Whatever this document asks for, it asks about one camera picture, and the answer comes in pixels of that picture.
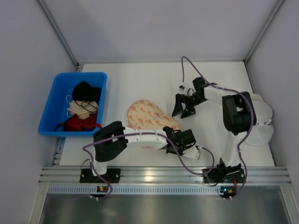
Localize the pink mesh laundry bag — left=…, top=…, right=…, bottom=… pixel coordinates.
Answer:
left=125, top=99, right=181, bottom=150

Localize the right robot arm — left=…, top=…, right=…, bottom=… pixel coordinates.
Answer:
left=171, top=77, right=256, bottom=167

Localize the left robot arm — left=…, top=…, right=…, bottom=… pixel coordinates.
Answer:
left=91, top=121, right=200, bottom=176

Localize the white blue mesh laundry bag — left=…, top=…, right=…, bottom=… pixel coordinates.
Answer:
left=245, top=100, right=274, bottom=147

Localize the black bra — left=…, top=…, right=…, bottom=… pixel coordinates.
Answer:
left=72, top=81, right=102, bottom=101

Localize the red bra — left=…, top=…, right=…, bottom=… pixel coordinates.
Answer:
left=54, top=114, right=103, bottom=132

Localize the blue plastic bin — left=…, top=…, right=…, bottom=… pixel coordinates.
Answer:
left=38, top=72, right=107, bottom=137

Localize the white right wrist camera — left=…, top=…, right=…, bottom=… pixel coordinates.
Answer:
left=178, top=82, right=186, bottom=95

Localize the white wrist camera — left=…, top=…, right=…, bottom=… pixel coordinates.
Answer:
left=183, top=146, right=201, bottom=160
left=178, top=82, right=186, bottom=95

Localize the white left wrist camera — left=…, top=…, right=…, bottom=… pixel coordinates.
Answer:
left=183, top=146, right=201, bottom=160

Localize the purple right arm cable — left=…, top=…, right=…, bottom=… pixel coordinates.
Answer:
left=181, top=56, right=254, bottom=199

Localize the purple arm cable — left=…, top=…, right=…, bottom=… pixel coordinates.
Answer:
left=82, top=132, right=215, bottom=199
left=181, top=56, right=254, bottom=199

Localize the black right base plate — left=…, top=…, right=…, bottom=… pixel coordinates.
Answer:
left=204, top=168, right=245, bottom=185

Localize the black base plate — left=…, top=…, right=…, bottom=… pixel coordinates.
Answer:
left=204, top=168, right=245, bottom=185
left=79, top=168, right=121, bottom=183

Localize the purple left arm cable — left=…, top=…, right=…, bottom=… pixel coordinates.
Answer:
left=82, top=132, right=215, bottom=199

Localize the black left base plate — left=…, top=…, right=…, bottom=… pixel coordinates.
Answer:
left=79, top=168, right=121, bottom=183

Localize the aluminium front rail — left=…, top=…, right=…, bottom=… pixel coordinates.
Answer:
left=38, top=166, right=292, bottom=186

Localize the white slotted cable duct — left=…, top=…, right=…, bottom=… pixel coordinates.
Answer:
left=48, top=185, right=233, bottom=196

